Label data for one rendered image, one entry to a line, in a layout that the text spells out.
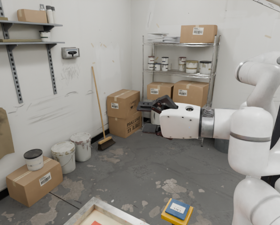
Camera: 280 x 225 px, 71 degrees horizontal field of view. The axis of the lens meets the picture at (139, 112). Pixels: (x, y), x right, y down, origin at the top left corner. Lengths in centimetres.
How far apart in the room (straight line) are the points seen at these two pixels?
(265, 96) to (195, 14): 316
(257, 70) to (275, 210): 45
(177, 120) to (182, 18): 346
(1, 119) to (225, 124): 239
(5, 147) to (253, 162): 256
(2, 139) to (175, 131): 234
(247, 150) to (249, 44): 328
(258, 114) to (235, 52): 328
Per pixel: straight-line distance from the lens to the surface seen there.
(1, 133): 266
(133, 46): 432
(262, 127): 43
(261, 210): 55
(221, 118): 50
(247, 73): 81
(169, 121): 50
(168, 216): 112
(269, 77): 76
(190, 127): 51
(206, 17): 378
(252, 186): 58
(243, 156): 45
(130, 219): 105
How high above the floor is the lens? 178
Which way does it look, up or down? 20 degrees down
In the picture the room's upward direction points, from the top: straight up
